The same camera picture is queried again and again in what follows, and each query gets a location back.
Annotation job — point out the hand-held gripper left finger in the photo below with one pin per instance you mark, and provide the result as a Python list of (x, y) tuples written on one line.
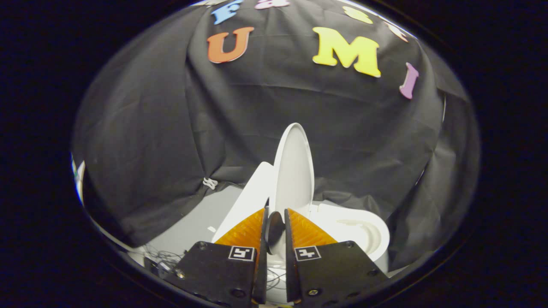
[(261, 278)]

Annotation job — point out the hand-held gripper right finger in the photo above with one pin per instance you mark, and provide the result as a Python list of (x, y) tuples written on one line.
[(290, 273)]

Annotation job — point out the small white clip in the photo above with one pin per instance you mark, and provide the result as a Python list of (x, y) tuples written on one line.
[(209, 183)]

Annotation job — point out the black backdrop cloth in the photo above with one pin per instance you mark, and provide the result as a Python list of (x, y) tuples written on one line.
[(162, 128)]

